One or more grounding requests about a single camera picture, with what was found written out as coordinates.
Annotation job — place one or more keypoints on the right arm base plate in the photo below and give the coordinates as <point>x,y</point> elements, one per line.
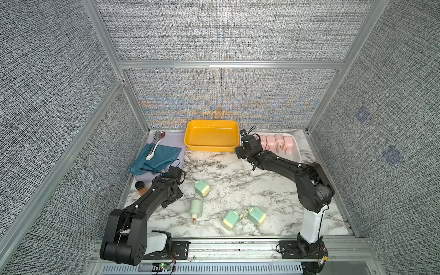
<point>288,249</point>

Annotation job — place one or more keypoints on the white plastic tray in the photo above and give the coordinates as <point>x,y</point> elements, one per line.
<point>294,156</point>

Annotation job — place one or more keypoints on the metal spoon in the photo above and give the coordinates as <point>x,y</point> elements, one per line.
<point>158,135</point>

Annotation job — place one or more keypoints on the white spoon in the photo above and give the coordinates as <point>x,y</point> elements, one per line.
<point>152,151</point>

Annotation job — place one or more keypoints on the green sharpener front left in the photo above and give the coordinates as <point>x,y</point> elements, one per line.
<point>231,219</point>

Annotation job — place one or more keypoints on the green sharpener upper left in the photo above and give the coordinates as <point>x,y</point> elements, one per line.
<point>202,188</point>

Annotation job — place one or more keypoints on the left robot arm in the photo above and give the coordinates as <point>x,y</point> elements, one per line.
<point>126,239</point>

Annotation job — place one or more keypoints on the pink sharpener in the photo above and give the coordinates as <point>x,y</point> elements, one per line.
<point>279,139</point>
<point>271,143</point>
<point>263,141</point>
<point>288,144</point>

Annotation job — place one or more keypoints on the yellow plastic tray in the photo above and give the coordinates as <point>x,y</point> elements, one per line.
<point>212,135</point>

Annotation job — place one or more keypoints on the teal cloth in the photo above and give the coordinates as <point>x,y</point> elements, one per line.
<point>164,156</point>

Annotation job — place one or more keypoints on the green sharpener front right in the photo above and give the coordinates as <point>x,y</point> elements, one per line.
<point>256,215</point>

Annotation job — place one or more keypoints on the aluminium front rail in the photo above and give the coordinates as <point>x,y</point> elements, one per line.
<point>265,249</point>

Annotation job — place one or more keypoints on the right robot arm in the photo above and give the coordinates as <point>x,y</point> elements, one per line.
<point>313,190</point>

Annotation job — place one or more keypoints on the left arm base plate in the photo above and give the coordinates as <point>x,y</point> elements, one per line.
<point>178,250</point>

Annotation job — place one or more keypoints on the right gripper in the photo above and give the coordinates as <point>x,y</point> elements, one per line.
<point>240,151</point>

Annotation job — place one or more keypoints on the spice jar black lid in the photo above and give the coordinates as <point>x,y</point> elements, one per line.
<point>141,187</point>

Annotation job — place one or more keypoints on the lavender cutting board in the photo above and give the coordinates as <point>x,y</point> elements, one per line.
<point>172,139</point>

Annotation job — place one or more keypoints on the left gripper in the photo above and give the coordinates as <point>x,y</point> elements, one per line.
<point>179,193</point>

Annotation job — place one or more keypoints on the green sharpener lying left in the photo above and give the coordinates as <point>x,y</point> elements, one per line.
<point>196,209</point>

